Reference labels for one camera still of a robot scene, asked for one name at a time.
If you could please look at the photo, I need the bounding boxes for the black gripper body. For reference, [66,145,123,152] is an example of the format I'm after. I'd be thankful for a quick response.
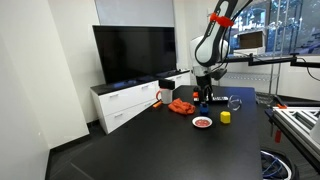
[195,75,215,97]

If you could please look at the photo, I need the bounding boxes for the yellow pentagon block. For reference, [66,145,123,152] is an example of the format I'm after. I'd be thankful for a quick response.
[219,110,232,125]

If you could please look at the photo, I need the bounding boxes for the white remote control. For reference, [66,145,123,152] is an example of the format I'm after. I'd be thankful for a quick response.
[208,95,230,103]

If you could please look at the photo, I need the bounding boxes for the orange cloth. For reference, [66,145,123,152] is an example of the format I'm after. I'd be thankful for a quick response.
[167,97,197,116]

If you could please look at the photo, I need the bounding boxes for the small white red dish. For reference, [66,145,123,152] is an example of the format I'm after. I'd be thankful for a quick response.
[191,115,213,130]

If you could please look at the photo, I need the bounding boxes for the clear glass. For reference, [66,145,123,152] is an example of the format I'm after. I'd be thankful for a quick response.
[227,94,243,112]

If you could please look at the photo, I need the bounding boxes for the white mug red inside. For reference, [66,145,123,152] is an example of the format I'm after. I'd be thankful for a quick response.
[155,87,174,105]

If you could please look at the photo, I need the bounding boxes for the cardboard box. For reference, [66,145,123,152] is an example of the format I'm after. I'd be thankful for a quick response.
[238,30,266,50]

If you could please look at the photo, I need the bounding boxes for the white drawer cabinet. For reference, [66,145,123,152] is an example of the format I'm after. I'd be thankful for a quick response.
[89,69,192,135]

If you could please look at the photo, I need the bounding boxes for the black flat television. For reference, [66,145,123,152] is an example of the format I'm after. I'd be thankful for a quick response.
[92,25,178,85]

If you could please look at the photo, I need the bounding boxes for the black round bin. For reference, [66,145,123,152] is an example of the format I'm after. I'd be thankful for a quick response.
[259,148,300,180]

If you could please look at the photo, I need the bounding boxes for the red strap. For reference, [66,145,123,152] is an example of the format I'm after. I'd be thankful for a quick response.
[209,12,235,28]

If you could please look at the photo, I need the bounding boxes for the red clamp handle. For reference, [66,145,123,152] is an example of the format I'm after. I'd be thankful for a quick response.
[274,129,283,144]

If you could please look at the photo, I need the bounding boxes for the aluminium frame rail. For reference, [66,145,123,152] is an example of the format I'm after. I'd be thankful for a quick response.
[265,105,320,168]

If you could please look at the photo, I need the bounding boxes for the black boom cable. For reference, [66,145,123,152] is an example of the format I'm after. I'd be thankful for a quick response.
[299,57,320,83]

